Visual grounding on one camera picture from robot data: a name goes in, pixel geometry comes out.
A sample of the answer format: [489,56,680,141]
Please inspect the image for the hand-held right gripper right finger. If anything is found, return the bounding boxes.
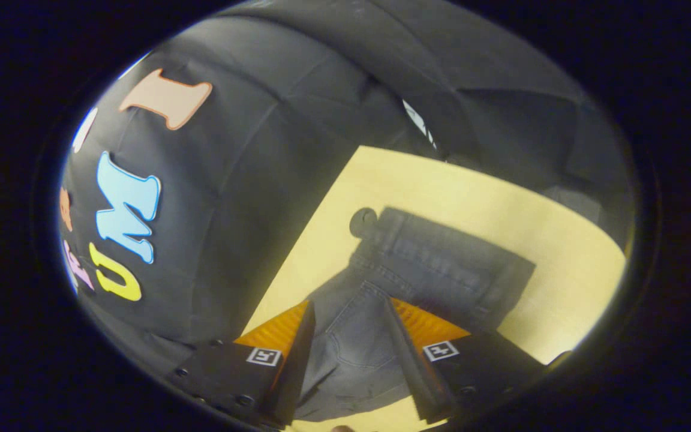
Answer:
[384,297,548,424]

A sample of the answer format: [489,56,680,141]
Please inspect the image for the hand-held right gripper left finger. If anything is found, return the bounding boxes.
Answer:
[166,300,317,428]

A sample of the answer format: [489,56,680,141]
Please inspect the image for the dark grey jeans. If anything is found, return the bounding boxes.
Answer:
[295,207,537,422]

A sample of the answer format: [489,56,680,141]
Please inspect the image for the black round table grommet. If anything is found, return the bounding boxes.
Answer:
[349,208,378,239]

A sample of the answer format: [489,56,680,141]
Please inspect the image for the black backdrop cloth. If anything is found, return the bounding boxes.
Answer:
[61,0,635,362]

